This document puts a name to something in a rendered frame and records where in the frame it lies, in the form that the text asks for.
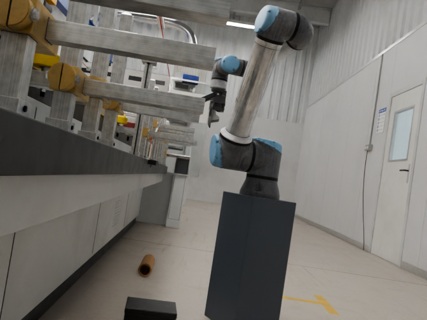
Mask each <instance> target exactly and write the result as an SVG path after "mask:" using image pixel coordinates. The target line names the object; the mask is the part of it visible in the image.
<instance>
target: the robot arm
mask: <svg viewBox="0 0 427 320"><path fill-rule="evenodd" d="M254 31H255V32H256V33H257V34H256V38H255V42H254V45H253V48H252V52H251V54H250V58H249V60H242V59H239V58H237V57H236V56H234V55H226V56H224V57H218V58H216V59H215V62H214V67H213V71H212V78H211V83H210V88H211V91H212V92H213V93H211V94H209V95H206V96H203V97H201V98H205V102H207V101H209V100H210V107H209V110H210V111H209V115H208V127H209V128H210V125H211V123H216V122H219V116H218V115H216V111H217V112H224V107H225V105H226V104H225V101H226V93H227V91H226V87H227V79H228V75H229V74H230V75H234V76H240V77H242V78H243V79H242V81H241V84H240V88H239V90H238V94H237V96H236V100H235V102H234V105H233V109H232V111H231V115H230V117H229V121H228V123H227V126H226V127H224V128H222V129H221V131H220V134H219V135H218V134H214V135H213V136H212V139H211V141H210V149H209V158H210V163H211V164H212V166H215V167H218V168H224V169H229V170H236V171H243V172H247V176H246V179H245V181H244V183H243V185H242V186H241V189H240V194H243V195H246V196H254V197H261V198H266V199H274V200H279V199H280V194H279V190H278V175H279V170H280V162H281V155H282V153H281V152H282V146H281V144H280V143H278V142H276V141H273V140H269V139H266V138H259V137H253V138H252V137H251V136H250V132H251V129H252V126H253V124H254V121H255V118H256V115H257V113H258V110H259V107H260V105H261V102H262V99H263V96H264V93H265V91H266V88H267V85H268V82H269V79H270V77H271V74H272V71H273V69H274V66H275V64H276V63H278V62H279V61H280V60H282V59H284V58H285V57H287V56H288V55H289V54H291V53H292V52H294V51H295V50H296V51H300V50H303V49H304V48H306V47H307V46H309V44H310V43H311V41H312V39H313V34H314V32H313V26H312V24H311V22H310V21H309V19H308V18H307V17H306V16H304V15H303V14H301V13H298V12H294V11H290V10H286V9H284V8H280V7H279V6H272V5H267V6H265V7H263V9H261V11H260V12H259V14H258V16H257V18H256V21H255V25H254ZM218 94H219V95H218Z"/></svg>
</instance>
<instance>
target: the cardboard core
mask: <svg viewBox="0 0 427 320"><path fill-rule="evenodd" d="M154 262H155V258H154V257H153V256H152V255H150V254H148V255H146V256H145V257H144V258H143V260H142V262H141V264H140V266H139V269H138V272H139V274H140V275H141V276H143V277H146V276H148V275H149V274H150V273H151V271H152V269H153V265H154Z"/></svg>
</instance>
